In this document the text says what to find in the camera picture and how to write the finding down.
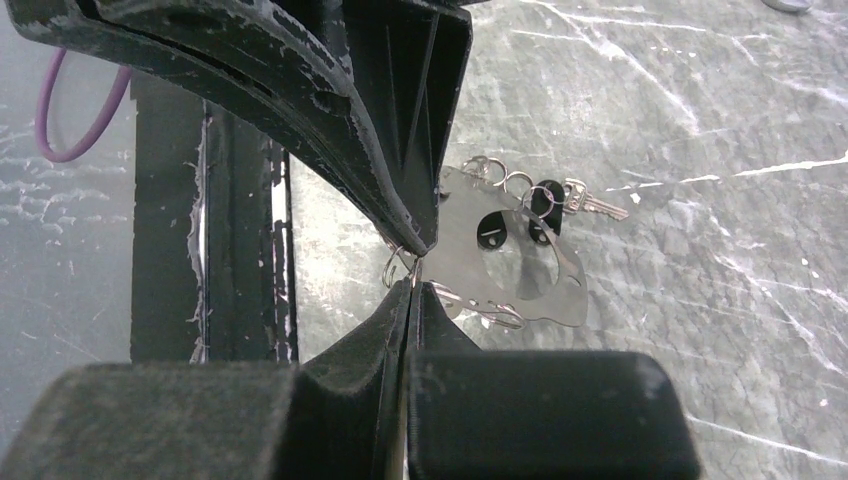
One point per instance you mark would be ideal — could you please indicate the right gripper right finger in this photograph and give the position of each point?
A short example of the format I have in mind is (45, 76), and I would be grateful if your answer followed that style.
(537, 414)

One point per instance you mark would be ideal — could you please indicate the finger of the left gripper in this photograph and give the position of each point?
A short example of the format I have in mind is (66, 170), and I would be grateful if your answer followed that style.
(403, 63)
(260, 60)

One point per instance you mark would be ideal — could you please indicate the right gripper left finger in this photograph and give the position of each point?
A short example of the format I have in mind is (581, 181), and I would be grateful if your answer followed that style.
(338, 416)

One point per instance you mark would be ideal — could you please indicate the key bunch with rings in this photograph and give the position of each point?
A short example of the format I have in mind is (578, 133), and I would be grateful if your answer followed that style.
(485, 260)

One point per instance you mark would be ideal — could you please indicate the black key tag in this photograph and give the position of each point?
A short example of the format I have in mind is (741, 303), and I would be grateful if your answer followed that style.
(547, 202)

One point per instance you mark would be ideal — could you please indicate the large silver wrench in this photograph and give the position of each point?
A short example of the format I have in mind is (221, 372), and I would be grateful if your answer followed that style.
(789, 6)

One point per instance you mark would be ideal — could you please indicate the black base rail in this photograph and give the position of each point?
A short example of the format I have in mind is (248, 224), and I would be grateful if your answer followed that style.
(213, 274)

